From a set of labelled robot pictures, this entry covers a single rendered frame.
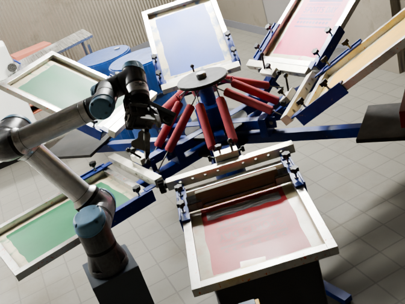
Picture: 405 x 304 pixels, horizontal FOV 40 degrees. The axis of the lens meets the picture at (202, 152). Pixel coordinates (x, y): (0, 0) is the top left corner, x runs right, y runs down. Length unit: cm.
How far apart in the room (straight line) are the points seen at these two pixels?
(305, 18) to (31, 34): 630
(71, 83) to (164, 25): 92
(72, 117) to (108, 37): 799
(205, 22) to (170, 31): 28
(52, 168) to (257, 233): 92
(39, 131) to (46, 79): 213
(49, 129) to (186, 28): 263
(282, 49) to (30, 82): 172
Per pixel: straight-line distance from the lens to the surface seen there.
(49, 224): 312
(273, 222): 245
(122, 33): 982
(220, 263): 232
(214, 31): 425
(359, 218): 401
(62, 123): 182
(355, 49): 325
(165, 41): 428
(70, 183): 207
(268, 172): 263
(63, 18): 958
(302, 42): 379
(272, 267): 217
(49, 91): 385
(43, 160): 204
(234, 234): 245
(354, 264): 364
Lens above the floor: 234
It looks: 25 degrees down
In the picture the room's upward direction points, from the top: 18 degrees counter-clockwise
